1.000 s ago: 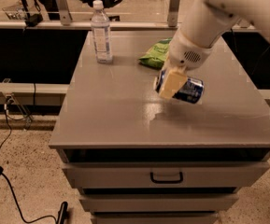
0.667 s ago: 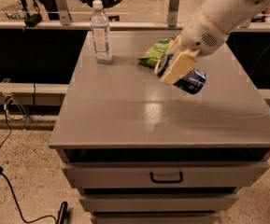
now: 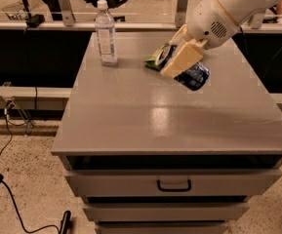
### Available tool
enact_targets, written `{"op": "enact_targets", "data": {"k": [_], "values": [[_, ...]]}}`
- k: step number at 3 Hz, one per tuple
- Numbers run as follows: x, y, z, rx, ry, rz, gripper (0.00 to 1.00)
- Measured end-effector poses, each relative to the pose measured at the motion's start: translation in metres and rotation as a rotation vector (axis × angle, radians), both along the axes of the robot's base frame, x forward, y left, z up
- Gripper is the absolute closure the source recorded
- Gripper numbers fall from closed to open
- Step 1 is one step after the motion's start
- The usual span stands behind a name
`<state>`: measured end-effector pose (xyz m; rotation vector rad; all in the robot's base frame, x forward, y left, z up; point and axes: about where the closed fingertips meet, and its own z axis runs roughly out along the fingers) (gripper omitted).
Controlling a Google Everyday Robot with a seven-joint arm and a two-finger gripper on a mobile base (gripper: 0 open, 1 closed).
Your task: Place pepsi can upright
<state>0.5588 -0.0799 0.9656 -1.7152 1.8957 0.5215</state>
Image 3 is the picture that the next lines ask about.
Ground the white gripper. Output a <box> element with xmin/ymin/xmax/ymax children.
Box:
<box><xmin>160</xmin><ymin>0</ymin><xmax>238</xmax><ymax>78</ymax></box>

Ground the blue pepsi can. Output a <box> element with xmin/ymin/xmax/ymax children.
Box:
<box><xmin>154</xmin><ymin>43</ymin><xmax>210</xmax><ymax>91</ymax></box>

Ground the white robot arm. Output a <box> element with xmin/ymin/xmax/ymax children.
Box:
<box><xmin>160</xmin><ymin>0</ymin><xmax>281</xmax><ymax>78</ymax></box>

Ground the green chip bag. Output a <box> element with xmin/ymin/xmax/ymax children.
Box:
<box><xmin>145</xmin><ymin>47</ymin><xmax>163</xmax><ymax>71</ymax></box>

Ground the clear plastic water bottle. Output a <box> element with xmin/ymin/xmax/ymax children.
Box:
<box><xmin>95</xmin><ymin>0</ymin><xmax>118</xmax><ymax>66</ymax></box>

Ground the grey drawer cabinet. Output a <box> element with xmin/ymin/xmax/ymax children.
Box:
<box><xmin>52</xmin><ymin>32</ymin><xmax>282</xmax><ymax>234</ymax></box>

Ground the black power adapter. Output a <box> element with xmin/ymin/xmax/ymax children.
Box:
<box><xmin>26</xmin><ymin>15</ymin><xmax>45</xmax><ymax>28</ymax></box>

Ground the metal railing post middle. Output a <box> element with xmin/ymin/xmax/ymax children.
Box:
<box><xmin>175</xmin><ymin>0</ymin><xmax>188</xmax><ymax>28</ymax></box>

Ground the metal railing post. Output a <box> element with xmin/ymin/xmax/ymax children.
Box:
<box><xmin>59</xmin><ymin>0</ymin><xmax>75</xmax><ymax>26</ymax></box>
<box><xmin>248</xmin><ymin>12</ymin><xmax>265</xmax><ymax>29</ymax></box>
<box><xmin>175</xmin><ymin>0</ymin><xmax>188</xmax><ymax>28</ymax></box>

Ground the metal railing post right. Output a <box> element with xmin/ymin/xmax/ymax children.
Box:
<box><xmin>248</xmin><ymin>12</ymin><xmax>265</xmax><ymax>29</ymax></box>

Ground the black cable at right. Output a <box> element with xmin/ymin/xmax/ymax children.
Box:
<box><xmin>241</xmin><ymin>19</ymin><xmax>282</xmax><ymax>80</ymax></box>

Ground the metal railing post left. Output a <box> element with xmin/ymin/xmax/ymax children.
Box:
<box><xmin>59</xmin><ymin>0</ymin><xmax>75</xmax><ymax>26</ymax></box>

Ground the black drawer handle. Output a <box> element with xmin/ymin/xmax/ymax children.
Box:
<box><xmin>156</xmin><ymin>179</ymin><xmax>192</xmax><ymax>193</ymax></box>

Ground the black floor cable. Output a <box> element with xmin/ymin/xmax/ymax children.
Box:
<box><xmin>0</xmin><ymin>180</ymin><xmax>72</xmax><ymax>234</ymax></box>

